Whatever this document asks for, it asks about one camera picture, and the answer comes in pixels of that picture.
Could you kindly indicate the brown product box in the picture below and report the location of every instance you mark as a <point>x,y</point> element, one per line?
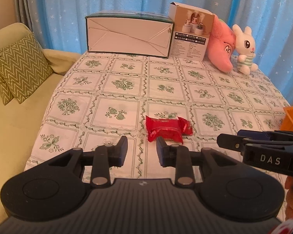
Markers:
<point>190,47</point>

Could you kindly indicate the green zigzag cushion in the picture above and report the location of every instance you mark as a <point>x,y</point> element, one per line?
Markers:
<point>20,63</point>

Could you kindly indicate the green floral tablecloth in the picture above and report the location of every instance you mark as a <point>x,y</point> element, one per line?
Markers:
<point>127,97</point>

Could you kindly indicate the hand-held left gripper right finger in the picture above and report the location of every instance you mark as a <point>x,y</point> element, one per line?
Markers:
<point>164,152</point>

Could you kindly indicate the white cardboard box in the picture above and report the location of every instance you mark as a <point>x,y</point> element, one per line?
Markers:
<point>127,37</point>

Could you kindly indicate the pink starfish plush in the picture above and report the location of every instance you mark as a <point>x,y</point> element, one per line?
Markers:
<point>219,50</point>

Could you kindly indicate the white rabbit plush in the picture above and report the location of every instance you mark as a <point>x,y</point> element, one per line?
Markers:
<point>245,42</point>

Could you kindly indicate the yellow-green sofa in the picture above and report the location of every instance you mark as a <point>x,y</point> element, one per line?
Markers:
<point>19,131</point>

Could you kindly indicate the large bright red snack packet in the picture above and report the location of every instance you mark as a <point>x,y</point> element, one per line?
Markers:
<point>166,129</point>

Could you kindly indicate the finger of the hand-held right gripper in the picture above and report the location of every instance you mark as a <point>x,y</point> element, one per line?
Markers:
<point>256,135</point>
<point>232,141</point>

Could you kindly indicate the grey curtain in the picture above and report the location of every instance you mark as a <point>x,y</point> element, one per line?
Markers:
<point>24,4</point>

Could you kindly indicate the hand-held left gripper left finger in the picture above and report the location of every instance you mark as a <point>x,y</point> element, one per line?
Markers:
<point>122,151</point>

